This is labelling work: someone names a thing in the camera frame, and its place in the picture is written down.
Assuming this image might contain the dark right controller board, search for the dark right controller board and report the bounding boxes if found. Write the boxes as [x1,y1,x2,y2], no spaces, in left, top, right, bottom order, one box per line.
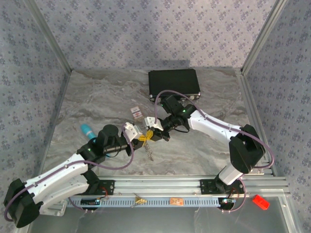
[219,197,237,206]

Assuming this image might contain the small red white card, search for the small red white card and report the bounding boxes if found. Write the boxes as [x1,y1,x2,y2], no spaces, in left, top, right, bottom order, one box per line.
[130,106,144,121]

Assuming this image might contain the black case with metal latches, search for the black case with metal latches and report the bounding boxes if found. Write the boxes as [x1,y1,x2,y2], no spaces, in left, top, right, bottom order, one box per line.
[148,68,203,102]

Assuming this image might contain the dark left controller board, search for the dark left controller board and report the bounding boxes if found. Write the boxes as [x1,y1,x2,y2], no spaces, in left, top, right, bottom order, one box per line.
[80,198,102,207]

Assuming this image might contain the aluminium side frame rail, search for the aluminium side frame rail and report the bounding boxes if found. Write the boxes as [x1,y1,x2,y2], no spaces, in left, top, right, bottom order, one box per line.
[236,69,279,177]

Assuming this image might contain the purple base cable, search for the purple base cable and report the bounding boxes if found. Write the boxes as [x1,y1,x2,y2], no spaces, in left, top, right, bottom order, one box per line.
[220,179,246,214]
[67,195,95,214]

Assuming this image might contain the metal keys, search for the metal keys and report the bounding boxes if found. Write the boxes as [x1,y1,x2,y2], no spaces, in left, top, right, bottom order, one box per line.
[143,141,156,162]

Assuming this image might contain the aluminium frame post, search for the aluminium frame post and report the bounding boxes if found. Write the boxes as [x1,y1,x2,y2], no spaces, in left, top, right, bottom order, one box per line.
[240,0,290,75]
[24,0,74,73]

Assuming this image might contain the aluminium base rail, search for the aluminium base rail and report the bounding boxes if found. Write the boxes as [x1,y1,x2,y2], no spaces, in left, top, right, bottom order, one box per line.
[99,176,245,196]

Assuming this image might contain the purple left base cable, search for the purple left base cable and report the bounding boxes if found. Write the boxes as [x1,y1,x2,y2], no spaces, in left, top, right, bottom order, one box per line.
[67,195,95,214]

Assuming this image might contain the dark controller board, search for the dark controller board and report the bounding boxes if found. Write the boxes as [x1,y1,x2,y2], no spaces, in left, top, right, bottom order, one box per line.
[219,197,237,206]
[80,198,102,207]

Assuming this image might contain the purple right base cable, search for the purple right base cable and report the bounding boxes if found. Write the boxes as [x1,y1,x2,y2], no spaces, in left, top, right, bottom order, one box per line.
[220,179,246,214]

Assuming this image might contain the teal cylindrical bottle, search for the teal cylindrical bottle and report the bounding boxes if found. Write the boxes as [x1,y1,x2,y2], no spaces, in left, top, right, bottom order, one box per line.
[80,123,97,141]

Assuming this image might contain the red plastic block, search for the red plastic block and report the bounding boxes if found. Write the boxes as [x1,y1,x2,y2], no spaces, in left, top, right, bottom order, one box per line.
[252,194,271,211]

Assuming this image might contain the small orange circuit board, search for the small orange circuit board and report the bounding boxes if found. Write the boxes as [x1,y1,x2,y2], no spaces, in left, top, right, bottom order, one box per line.
[169,197,185,207]

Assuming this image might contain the grey slotted cable duct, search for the grey slotted cable duct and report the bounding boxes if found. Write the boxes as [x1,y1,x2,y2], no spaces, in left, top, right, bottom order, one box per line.
[67,196,236,209]

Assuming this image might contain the silver metal bracket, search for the silver metal bracket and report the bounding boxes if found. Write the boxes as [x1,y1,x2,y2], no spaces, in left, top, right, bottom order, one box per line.
[38,200,68,217]

